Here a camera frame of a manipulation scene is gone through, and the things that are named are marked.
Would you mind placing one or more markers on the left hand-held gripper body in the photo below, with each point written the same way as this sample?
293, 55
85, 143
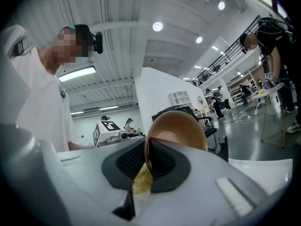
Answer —
105, 133

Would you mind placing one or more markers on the black office chair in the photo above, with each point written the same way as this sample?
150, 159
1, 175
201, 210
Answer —
207, 131

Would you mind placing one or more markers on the yellow sponge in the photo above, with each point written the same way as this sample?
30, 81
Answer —
261, 92

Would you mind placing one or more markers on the long ceiling light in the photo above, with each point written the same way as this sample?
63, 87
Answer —
77, 74

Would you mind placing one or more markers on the round white table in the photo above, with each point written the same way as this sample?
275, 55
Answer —
270, 92

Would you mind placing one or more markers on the round ceiling lamp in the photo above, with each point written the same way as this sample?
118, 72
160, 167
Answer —
221, 5
199, 39
157, 26

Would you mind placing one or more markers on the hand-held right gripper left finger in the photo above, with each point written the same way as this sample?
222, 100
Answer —
89, 185

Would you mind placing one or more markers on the blue cup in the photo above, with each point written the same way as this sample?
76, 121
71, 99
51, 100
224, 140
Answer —
266, 85

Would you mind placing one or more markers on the black head-worn camera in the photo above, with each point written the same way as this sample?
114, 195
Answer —
98, 42

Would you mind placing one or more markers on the beige sponge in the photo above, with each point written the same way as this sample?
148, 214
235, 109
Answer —
142, 178

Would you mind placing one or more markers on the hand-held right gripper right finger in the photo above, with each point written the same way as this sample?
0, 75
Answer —
200, 192

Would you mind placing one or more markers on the person's left forearm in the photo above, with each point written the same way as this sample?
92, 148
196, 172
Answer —
80, 146

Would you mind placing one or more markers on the large black case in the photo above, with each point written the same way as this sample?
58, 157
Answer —
183, 109

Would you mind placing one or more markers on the person's light shirt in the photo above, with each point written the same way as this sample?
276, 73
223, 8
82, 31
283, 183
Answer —
42, 102

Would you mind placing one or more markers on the person's head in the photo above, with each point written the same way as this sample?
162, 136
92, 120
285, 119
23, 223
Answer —
70, 48

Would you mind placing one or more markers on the black metal railing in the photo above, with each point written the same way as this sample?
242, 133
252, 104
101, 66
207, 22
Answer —
225, 53

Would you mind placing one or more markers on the white arched cabinet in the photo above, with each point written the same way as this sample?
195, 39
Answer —
179, 97

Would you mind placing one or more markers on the brown bowl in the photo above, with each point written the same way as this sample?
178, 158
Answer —
178, 126

